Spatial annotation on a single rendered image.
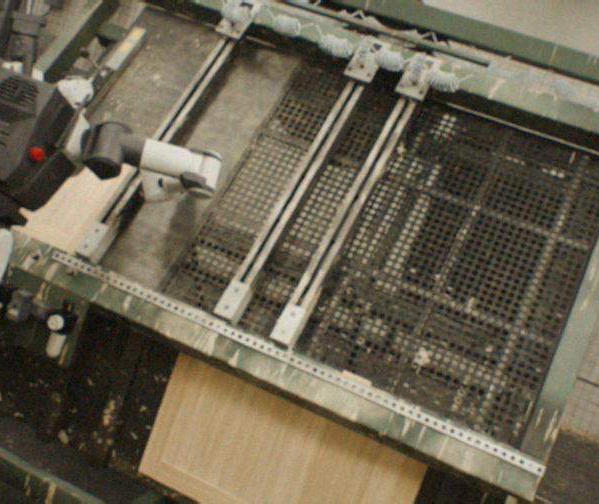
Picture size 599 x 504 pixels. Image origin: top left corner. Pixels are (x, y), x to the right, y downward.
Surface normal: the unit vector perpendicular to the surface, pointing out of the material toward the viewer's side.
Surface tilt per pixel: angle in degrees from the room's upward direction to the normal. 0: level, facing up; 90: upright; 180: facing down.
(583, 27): 90
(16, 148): 82
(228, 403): 90
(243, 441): 90
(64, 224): 57
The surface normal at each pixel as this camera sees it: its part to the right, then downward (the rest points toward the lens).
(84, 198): -0.07, -0.48
